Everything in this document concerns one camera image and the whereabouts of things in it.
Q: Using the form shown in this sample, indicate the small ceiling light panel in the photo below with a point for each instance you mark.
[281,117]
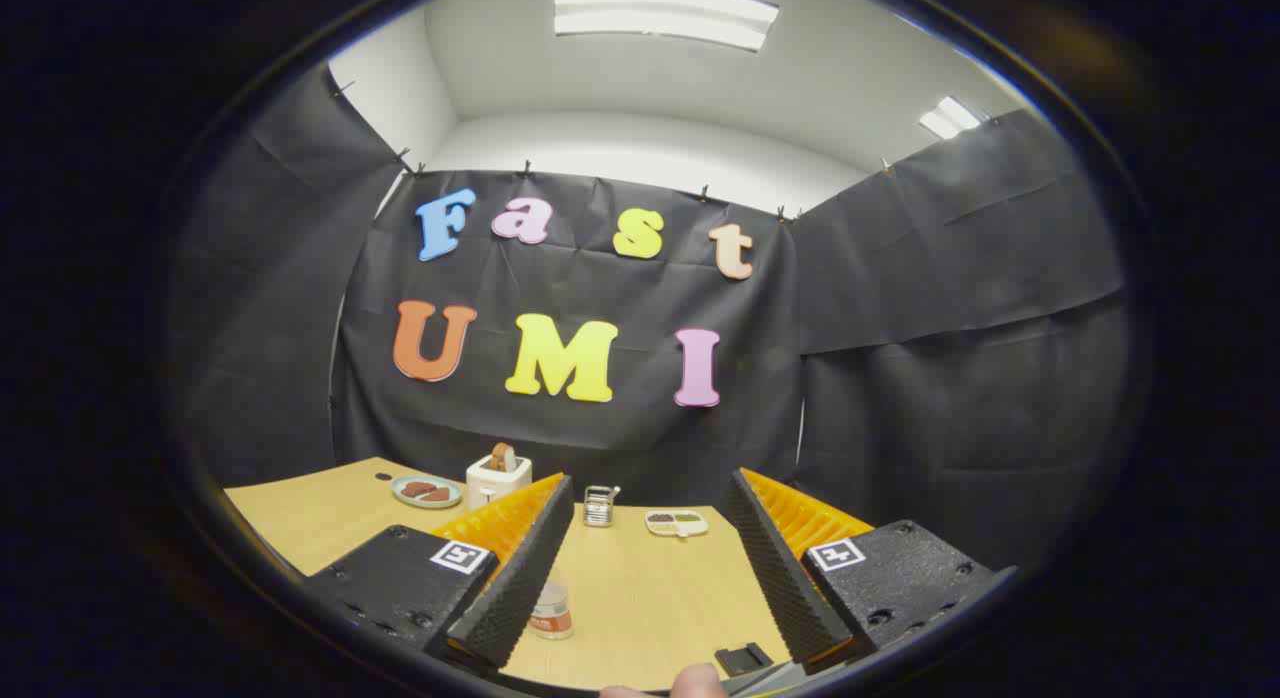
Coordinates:
[949,117]

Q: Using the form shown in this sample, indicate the clear plastic juice bottle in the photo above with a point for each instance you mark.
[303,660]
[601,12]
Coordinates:
[551,613]

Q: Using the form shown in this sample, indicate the large ceiling light panel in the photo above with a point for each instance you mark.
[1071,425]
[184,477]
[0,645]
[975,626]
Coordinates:
[665,16]

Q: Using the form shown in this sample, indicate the small white divided dish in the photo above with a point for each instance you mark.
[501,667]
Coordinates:
[677,524]

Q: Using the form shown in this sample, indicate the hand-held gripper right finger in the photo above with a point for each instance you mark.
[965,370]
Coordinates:
[780,568]

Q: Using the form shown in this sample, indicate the toast slice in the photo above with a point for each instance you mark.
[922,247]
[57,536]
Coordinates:
[502,457]

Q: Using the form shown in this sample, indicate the small metal rack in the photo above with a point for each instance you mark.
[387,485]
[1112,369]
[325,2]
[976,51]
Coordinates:
[598,506]

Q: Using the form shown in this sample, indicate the black backdrop cloth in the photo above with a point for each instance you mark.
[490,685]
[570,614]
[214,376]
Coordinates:
[900,378]

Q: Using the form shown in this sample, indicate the wooden table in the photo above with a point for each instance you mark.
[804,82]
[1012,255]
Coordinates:
[650,598]

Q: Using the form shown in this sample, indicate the green plate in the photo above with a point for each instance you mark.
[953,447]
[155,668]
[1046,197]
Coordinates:
[405,499]

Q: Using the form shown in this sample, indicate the white toaster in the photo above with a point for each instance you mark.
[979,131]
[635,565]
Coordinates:
[490,488]

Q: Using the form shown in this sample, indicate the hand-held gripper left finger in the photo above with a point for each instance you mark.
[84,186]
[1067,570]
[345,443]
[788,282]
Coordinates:
[520,568]

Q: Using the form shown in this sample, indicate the brown food piece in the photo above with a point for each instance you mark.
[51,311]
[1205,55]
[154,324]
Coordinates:
[437,495]
[415,489]

